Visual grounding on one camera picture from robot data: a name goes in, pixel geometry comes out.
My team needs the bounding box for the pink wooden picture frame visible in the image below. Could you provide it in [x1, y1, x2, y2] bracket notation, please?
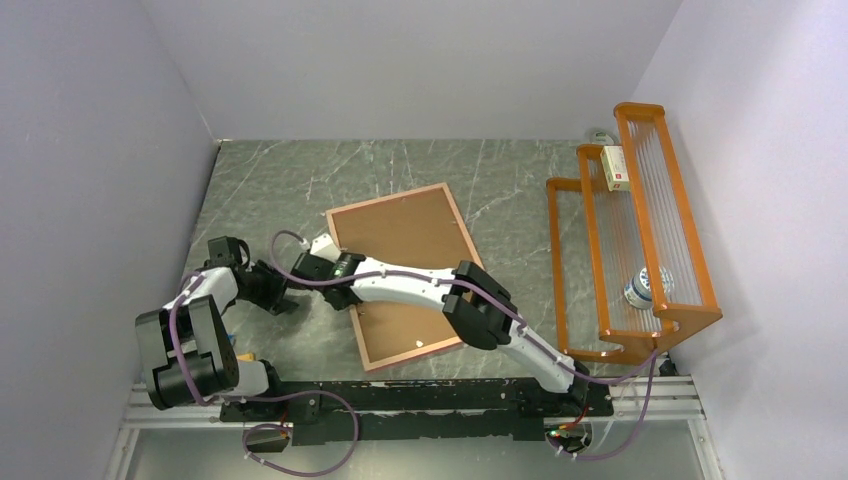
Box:
[324, 182, 486, 374]

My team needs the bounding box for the brown frame backing board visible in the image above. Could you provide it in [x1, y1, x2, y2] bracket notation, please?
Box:
[329, 188, 480, 366]

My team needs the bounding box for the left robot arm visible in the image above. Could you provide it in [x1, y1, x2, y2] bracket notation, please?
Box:
[135, 236, 297, 420]

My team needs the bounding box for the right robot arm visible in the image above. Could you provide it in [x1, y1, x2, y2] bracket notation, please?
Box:
[281, 252, 589, 415]

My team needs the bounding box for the orange wooden rack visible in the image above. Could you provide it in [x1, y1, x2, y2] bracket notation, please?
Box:
[546, 102, 723, 365]

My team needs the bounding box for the small white red box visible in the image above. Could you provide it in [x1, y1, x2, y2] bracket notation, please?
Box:
[600, 145, 630, 191]

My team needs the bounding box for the white blue can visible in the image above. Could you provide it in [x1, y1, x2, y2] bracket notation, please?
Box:
[623, 267, 674, 310]

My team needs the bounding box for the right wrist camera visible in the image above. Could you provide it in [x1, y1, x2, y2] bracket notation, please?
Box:
[308, 233, 342, 263]

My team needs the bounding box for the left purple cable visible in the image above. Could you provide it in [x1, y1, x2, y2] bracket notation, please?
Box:
[166, 271, 362, 480]

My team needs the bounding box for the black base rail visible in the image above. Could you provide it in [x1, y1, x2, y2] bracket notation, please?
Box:
[219, 377, 614, 446]

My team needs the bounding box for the white round wall object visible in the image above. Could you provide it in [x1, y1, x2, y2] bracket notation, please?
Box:
[587, 129, 617, 146]

